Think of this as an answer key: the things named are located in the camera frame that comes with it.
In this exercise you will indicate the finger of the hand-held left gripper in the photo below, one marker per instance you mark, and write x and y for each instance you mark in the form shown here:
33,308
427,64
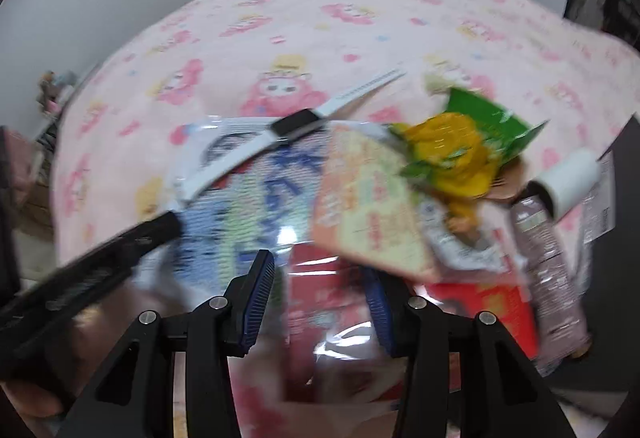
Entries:
110,258

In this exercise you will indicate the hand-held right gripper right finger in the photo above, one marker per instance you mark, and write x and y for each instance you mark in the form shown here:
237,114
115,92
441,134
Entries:
380,315

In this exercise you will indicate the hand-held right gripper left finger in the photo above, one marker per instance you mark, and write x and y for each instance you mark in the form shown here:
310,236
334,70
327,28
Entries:
257,300

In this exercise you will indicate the red and black box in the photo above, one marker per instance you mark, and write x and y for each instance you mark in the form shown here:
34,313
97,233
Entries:
480,313

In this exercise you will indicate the cartoon bead art packet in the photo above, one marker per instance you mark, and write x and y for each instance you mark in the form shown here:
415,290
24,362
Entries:
260,188

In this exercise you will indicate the orange sticker card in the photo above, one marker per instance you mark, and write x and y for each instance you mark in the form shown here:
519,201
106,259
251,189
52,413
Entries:
365,198

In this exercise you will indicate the white smartwatch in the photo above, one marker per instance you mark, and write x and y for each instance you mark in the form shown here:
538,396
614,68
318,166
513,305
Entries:
295,123

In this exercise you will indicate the black storage box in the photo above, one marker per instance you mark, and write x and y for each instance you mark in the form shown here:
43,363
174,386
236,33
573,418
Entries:
617,278

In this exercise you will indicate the person's left hand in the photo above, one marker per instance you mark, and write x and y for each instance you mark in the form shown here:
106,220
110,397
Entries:
35,395

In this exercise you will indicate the white blue packet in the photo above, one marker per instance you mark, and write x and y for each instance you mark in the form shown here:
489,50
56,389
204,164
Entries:
465,253

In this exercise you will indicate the pile of small toys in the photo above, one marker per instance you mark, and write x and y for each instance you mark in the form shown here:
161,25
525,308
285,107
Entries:
55,88

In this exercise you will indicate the green yellow snack packet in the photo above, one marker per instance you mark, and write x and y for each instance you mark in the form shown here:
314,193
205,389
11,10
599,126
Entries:
450,148

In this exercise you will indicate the brown sausage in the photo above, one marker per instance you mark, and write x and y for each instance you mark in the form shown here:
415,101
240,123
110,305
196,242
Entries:
510,183

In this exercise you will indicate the white paper roll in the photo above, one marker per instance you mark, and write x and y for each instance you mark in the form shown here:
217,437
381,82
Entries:
570,180

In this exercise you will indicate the cream twisted wrapper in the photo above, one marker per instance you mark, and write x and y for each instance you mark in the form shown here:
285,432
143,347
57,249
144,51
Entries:
439,83

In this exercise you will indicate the pink printed blanket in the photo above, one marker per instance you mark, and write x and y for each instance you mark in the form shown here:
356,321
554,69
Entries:
300,18

